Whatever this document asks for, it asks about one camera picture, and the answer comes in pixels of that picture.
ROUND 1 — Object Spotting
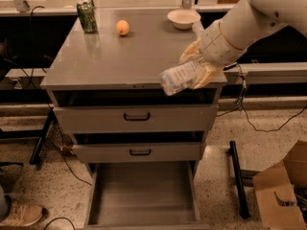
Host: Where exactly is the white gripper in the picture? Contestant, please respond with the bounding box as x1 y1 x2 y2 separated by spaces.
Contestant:
178 20 247 89

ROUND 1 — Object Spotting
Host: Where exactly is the clear plastic water bottle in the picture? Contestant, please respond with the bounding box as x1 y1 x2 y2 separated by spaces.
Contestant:
160 58 207 96

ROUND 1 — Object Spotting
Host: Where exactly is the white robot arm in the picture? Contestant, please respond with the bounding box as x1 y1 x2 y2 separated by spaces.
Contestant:
179 0 307 89

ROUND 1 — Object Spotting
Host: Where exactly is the grey top drawer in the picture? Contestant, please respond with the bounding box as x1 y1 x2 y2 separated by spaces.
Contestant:
54 105 217 133

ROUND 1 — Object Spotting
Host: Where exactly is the grey drawer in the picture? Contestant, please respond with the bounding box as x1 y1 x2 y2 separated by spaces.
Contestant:
84 162 209 230
54 105 217 133
73 143 204 163

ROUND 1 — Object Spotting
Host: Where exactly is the grey middle drawer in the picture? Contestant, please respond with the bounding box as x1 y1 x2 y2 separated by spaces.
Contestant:
73 143 204 163

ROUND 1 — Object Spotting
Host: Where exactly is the grey drawer cabinet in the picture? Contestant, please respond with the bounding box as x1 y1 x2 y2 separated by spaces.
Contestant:
40 7 228 230

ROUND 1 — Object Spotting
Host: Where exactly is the grey bottom drawer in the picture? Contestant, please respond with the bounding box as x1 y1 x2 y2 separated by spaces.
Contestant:
84 162 209 230

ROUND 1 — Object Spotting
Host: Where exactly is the black power adapter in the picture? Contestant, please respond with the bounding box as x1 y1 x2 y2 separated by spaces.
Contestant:
224 62 237 71

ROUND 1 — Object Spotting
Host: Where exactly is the white bowl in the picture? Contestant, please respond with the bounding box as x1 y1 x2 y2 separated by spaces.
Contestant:
167 10 201 30

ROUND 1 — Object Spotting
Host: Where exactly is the orange fruit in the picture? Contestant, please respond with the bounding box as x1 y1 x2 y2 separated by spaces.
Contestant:
116 20 130 36

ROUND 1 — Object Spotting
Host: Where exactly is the green soda can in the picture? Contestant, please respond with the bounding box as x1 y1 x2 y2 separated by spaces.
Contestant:
77 0 97 34

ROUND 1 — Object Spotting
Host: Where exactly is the black table leg right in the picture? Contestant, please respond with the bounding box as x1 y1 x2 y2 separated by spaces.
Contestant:
228 141 250 219

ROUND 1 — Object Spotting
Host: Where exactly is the black table leg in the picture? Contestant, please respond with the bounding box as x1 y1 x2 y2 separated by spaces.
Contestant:
29 110 54 165
228 141 250 219

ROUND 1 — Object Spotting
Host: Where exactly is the cardboard box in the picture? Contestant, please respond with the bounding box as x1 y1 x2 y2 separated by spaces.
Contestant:
252 141 307 230

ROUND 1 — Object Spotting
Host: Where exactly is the black table leg left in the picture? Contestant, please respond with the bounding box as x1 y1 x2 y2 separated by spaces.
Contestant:
29 110 54 165

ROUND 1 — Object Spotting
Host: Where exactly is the beige sneaker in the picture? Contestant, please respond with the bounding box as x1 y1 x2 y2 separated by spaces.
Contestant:
0 201 43 227

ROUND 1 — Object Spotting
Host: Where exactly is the black cable on floor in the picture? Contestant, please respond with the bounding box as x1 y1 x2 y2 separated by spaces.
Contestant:
216 70 307 134

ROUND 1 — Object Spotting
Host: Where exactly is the black cable left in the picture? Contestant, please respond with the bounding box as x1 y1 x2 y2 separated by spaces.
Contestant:
0 5 93 187

